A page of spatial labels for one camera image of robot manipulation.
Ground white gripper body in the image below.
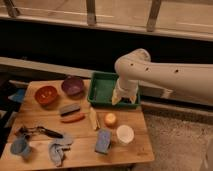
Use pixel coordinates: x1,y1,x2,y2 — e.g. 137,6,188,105
115,78,138,98

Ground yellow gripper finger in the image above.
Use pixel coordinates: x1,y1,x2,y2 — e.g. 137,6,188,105
111,91,121,105
130,95,137,104

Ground yellow banana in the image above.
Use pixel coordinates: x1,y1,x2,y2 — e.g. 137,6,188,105
89,108,100,130

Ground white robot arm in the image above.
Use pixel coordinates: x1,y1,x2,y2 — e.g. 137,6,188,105
112,48,213,105

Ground white paper cup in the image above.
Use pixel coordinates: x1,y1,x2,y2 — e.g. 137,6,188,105
116,125,134,145

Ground green plastic tray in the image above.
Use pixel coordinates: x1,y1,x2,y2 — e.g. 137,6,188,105
87,72,140,109

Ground orange round fruit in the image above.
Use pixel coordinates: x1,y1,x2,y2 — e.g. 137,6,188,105
104,113,117,127

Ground purple bowl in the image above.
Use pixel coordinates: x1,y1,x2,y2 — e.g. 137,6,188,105
61,76,84,96

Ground orange carrot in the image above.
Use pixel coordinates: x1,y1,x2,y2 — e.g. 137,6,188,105
60,113,85,123

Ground blue sponge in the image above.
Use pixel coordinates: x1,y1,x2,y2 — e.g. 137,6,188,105
95,129,111,155

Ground grey blue eraser block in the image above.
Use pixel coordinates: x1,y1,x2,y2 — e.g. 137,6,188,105
59,103,80,116

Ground orange bowl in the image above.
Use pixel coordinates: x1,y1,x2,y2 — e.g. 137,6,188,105
34,86,58,106

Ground blue crumpled cloth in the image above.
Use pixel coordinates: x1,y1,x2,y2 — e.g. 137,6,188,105
48,133,73,167

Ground blue object beside table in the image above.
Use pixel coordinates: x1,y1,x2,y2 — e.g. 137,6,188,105
9,89,26,103

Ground black handled peeler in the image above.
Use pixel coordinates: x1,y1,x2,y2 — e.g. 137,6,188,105
15,126,63,138

